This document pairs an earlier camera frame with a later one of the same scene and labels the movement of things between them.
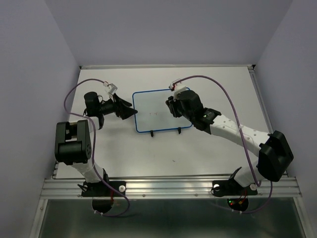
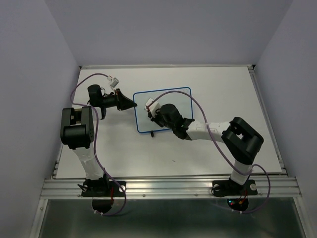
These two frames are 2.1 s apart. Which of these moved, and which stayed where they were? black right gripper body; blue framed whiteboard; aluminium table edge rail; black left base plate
Moved: black right gripper body
Stayed: black left base plate; blue framed whiteboard; aluminium table edge rail
